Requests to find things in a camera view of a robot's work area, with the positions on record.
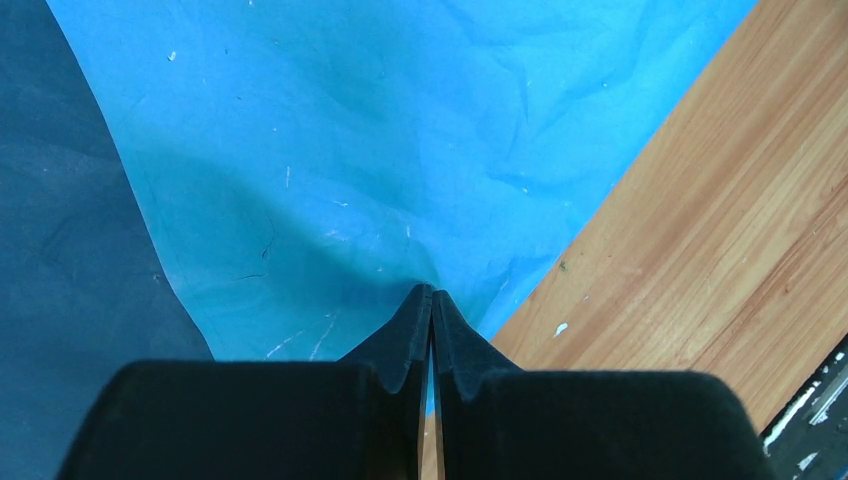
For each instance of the blue wrapping paper sheet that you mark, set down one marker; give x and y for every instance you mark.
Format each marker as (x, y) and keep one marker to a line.
(267, 180)

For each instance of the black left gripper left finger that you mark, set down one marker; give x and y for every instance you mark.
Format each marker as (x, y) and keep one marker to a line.
(359, 417)

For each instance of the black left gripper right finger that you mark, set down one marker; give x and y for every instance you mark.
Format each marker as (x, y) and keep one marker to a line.
(498, 421)

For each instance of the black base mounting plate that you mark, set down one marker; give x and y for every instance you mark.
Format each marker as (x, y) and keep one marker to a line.
(808, 438)

